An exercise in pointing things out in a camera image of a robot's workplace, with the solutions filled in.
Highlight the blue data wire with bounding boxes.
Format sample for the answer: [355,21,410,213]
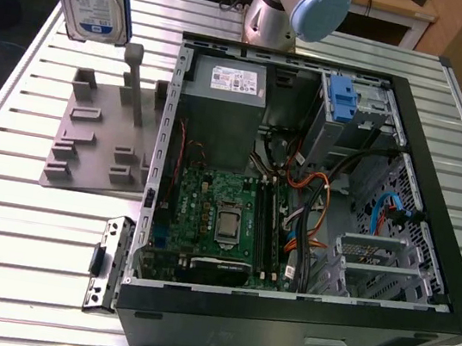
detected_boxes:
[368,189,419,244]

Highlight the metal disk bay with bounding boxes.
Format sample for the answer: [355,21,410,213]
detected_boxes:
[328,230,453,312]

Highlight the grey parts rack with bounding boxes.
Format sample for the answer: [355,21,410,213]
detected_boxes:
[37,32,176,205]

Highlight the grey power supply unit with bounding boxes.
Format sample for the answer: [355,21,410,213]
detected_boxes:
[169,52,273,177]

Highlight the green motherboard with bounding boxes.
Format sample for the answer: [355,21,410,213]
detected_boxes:
[144,161,307,296]

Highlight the blue plastic drive latch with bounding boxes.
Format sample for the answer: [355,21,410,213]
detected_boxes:
[322,74,363,126]

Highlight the silver CPU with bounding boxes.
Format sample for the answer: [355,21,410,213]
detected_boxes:
[215,211,243,240]

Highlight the metal optical drive cage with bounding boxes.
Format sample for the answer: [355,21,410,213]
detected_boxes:
[301,70,415,182]

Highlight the black CPU socket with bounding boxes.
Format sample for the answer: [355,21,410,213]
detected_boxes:
[209,198,250,252]

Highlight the black RAM slot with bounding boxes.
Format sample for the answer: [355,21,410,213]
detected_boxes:
[243,176,280,280]
[257,176,294,282]

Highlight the black graphics card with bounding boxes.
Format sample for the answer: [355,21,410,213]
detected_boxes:
[132,244,253,293]

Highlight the black PC case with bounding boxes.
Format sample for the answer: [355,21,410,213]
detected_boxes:
[108,26,462,346]

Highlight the thin red black wire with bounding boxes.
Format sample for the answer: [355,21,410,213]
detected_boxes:
[167,117,191,210]

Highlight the orange wire bundle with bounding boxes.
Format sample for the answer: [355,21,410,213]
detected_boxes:
[275,167,340,258]

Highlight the thick black cable bundle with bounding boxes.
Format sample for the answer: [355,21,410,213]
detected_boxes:
[286,136,403,305]

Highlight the black red power wire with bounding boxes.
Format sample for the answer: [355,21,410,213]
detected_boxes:
[382,202,427,232]

